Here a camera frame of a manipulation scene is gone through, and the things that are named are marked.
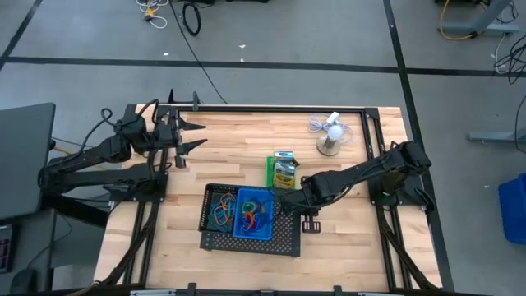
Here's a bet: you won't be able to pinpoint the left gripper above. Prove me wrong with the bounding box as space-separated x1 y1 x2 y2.
157 115 209 169

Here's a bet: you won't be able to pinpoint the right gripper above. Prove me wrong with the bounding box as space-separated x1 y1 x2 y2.
273 184 328 234

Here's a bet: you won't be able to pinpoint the large yellow crayon box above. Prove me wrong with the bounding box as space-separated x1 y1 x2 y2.
273 168 297 190

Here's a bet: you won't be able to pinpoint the blue plastic basket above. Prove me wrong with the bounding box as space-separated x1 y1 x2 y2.
232 187 276 243

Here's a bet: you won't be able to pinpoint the black perforated metal riser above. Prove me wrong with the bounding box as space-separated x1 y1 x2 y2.
199 183 302 258

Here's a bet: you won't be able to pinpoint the green plastic basket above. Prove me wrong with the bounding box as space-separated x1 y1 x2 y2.
265 155 298 190

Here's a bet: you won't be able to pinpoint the black mesh basket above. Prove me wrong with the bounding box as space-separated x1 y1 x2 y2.
197 183 240 235

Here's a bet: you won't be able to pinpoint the long blue rubber band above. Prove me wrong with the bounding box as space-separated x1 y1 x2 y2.
206 205 231 229

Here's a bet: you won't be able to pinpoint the dark grey desk top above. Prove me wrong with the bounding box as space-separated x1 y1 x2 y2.
0 102 57 221

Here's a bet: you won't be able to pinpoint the grey desk foot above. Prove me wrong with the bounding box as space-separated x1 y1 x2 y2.
468 126 526 146

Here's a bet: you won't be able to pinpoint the grey desk base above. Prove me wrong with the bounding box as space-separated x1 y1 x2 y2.
435 0 521 37

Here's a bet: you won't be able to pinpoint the black power box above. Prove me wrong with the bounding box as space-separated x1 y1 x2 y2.
120 103 138 124

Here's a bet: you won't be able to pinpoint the computer keyboard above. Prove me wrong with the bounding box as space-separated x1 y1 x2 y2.
0 224 16 275

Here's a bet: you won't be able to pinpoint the black computer mouse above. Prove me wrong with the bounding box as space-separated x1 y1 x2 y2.
10 267 39 295

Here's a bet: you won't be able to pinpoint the blue storage bin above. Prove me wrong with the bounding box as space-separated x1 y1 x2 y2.
497 172 526 246

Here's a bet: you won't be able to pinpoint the long black floor cable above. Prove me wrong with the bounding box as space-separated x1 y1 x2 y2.
166 0 229 105

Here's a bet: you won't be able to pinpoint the black cable bundle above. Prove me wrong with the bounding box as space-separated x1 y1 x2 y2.
67 201 159 296
376 207 441 294

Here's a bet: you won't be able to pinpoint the coiled black floor cable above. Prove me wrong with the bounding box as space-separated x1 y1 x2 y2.
182 1 203 37

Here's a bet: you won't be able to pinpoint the black aluminium table frame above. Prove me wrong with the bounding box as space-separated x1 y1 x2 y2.
122 103 455 294

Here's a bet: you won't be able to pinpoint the tan cable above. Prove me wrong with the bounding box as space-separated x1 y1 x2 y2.
52 143 83 160

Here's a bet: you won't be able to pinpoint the white cable bundle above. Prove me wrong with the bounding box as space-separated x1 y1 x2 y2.
135 0 168 30

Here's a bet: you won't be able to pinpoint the silver metal rail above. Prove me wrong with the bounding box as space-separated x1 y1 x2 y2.
130 289 178 296

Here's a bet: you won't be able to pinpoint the yellow floor cable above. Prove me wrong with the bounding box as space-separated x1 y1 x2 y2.
438 0 478 41

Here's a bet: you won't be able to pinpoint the tangled black cables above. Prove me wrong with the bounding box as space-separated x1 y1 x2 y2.
491 32 526 86

